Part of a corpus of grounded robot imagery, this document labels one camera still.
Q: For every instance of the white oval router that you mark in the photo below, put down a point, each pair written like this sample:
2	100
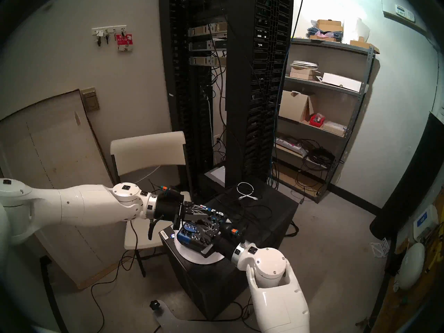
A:
411	266

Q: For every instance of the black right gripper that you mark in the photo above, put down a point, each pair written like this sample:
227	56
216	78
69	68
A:
229	247

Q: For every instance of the black blue audio mixer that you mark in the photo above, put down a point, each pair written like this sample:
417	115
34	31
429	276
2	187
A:
190	235

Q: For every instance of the cream folding chair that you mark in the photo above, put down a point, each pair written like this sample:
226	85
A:
149	148

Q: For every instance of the small red parts bin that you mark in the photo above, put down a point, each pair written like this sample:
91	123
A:
316	120

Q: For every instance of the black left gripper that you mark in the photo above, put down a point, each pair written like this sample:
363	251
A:
168	209

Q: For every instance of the stacked tan boxes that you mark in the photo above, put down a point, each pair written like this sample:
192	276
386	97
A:
301	74

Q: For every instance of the clear plastic bag pile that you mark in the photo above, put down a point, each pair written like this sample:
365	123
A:
321	34

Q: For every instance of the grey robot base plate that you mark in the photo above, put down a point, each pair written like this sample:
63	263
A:
170	320

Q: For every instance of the white wall outlet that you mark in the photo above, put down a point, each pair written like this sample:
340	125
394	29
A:
217	139

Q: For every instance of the open tan cardboard box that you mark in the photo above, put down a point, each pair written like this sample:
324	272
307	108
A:
291	107

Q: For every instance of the black perforated metal cabinet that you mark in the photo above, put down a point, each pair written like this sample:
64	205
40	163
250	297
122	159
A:
215	287

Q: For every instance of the black star knob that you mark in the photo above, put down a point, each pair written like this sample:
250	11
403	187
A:
154	305

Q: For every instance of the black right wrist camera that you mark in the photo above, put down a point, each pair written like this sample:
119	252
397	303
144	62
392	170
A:
234	230

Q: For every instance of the white box blue label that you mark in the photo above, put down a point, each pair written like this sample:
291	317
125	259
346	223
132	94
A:
424	220

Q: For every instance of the black server rack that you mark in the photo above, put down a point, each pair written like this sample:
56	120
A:
242	93

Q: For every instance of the white plastic bag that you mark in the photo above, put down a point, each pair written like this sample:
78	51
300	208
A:
356	30

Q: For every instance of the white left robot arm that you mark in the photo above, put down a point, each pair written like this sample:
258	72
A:
86	204

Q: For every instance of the grey equipment box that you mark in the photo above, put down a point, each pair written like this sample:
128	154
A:
216	174

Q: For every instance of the white alarm keypad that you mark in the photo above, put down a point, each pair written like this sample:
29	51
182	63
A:
404	13

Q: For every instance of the white round plate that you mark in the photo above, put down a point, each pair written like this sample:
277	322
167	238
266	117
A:
189	254

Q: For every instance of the white wall key rack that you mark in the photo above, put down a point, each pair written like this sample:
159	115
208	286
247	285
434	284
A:
111	28

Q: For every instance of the pink white package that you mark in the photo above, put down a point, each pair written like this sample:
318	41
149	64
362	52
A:
289	145

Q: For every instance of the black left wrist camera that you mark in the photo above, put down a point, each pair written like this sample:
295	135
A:
171	193

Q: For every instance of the white flat box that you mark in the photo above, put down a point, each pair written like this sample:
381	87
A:
341	82

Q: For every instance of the beige wall switch plate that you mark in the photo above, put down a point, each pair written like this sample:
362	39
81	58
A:
91	101

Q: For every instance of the small brown cardboard box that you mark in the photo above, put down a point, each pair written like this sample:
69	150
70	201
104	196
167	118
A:
329	25

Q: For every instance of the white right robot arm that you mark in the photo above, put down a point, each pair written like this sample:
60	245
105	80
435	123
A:
274	294

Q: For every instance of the grey metal shelf unit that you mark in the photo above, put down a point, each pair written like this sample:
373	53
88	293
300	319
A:
329	46

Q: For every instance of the large beige leaning board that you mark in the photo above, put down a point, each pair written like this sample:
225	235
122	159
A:
45	145

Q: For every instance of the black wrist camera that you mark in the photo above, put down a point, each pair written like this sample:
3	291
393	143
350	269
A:
234	230
171	193

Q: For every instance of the flat open cardboard box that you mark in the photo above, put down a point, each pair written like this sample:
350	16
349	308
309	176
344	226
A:
362	45

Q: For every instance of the black key fob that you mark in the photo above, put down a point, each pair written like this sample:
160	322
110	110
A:
99	40

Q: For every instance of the black slotted rack column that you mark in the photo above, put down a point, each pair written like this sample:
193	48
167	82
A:
184	93

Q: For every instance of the flat tan box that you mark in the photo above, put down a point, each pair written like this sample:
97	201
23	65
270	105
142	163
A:
334	128

